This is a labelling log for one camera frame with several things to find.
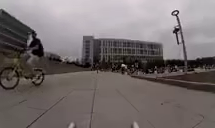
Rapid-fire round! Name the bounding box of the robot's own part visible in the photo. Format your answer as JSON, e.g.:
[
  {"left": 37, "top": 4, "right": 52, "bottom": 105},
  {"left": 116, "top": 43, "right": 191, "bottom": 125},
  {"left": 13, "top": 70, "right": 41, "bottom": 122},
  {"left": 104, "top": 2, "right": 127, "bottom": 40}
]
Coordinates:
[
  {"left": 131, "top": 121, "right": 140, "bottom": 128},
  {"left": 67, "top": 121, "right": 77, "bottom": 128}
]

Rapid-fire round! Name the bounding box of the yellow-green bicycle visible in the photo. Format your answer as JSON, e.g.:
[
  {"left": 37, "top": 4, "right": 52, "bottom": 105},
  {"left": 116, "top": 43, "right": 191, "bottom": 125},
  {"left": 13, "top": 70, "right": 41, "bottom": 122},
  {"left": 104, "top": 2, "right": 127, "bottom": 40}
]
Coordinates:
[{"left": 0, "top": 49, "right": 46, "bottom": 90}]

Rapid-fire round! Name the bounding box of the lamp pole with ring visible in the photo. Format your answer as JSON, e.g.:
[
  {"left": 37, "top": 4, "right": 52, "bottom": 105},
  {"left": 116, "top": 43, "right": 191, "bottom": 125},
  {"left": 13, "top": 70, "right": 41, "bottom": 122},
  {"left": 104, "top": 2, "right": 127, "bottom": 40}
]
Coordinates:
[{"left": 170, "top": 9, "right": 189, "bottom": 73}]

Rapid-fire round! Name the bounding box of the pale many-windowed building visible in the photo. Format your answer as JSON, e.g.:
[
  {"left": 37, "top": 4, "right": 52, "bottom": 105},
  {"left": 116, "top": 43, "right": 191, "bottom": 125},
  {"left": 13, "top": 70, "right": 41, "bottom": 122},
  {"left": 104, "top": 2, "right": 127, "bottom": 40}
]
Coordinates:
[{"left": 81, "top": 35, "right": 164, "bottom": 65}]

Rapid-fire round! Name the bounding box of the row of parked bicycles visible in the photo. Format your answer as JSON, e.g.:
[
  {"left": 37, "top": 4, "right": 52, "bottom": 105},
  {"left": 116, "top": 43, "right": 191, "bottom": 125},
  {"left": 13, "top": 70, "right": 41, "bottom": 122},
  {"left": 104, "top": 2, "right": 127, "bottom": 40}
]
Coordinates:
[{"left": 91, "top": 61, "right": 196, "bottom": 75}]

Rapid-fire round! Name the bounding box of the grey concrete slab pavement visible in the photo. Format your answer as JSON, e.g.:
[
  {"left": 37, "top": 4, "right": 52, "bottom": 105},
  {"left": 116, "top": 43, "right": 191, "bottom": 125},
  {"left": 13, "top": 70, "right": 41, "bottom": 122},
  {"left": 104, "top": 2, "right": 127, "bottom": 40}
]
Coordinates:
[{"left": 0, "top": 68, "right": 215, "bottom": 128}]

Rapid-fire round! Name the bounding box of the person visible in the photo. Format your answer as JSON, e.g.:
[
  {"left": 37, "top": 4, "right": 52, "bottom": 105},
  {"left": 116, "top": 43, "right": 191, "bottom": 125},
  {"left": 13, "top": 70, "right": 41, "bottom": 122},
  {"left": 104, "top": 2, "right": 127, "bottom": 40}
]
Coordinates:
[{"left": 19, "top": 30, "right": 45, "bottom": 75}]

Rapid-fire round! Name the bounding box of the dark raised ground strip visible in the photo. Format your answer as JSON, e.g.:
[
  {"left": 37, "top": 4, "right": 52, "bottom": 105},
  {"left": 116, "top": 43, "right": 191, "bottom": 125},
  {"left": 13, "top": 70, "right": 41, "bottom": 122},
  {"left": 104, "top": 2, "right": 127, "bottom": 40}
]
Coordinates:
[{"left": 161, "top": 69, "right": 215, "bottom": 85}]

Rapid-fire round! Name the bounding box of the low concrete wall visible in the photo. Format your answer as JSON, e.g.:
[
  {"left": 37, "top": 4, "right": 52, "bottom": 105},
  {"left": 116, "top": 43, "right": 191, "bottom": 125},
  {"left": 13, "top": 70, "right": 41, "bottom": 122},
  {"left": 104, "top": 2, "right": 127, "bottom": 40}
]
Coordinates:
[{"left": 130, "top": 73, "right": 215, "bottom": 94}]

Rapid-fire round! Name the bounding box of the row of trees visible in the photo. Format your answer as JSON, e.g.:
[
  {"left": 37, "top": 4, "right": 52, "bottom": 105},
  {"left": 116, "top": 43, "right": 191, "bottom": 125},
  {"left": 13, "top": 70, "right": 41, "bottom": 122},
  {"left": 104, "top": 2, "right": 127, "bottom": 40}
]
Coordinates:
[{"left": 163, "top": 56, "right": 215, "bottom": 68}]

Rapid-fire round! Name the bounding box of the brown sloped bank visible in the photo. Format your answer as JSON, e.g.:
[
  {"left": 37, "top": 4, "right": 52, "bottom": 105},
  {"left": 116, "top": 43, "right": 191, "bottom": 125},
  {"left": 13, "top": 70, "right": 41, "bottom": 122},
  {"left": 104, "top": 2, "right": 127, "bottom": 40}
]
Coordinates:
[{"left": 0, "top": 51, "right": 91, "bottom": 76}]

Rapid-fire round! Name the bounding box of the dark stepped building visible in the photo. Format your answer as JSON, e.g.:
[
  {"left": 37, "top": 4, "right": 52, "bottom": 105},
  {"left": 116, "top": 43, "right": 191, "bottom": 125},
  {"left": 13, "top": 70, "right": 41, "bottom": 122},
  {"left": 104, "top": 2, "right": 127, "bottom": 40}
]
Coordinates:
[{"left": 0, "top": 8, "right": 35, "bottom": 53}]

